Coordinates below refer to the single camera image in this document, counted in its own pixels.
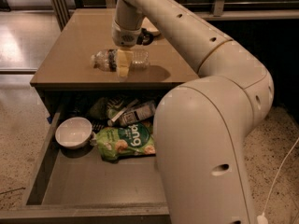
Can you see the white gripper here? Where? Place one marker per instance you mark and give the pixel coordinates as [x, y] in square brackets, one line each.
[125, 36]

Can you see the clear plastic water bottle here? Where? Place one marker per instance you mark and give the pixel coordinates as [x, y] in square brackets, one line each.
[109, 59]

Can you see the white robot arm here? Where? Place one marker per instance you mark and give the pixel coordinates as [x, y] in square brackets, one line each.
[200, 126]

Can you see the white labelled bottle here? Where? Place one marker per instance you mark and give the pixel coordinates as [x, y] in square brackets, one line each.
[133, 113]

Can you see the beige drawer cabinet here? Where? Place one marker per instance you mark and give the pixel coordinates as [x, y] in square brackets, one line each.
[68, 66]

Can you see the white bowl in drawer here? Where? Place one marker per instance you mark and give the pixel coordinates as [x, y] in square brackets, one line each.
[74, 133]

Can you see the open grey top drawer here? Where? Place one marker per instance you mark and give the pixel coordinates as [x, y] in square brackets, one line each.
[77, 187]

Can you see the white bowl on cabinet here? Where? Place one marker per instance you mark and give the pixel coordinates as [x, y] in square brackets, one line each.
[148, 27]

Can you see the dark green chip bag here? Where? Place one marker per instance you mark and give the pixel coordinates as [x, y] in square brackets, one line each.
[107, 107]

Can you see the green snack bag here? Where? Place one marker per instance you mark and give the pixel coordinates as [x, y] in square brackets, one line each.
[115, 143]

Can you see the white plug adapter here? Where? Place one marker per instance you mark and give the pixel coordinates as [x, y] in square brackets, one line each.
[261, 219]

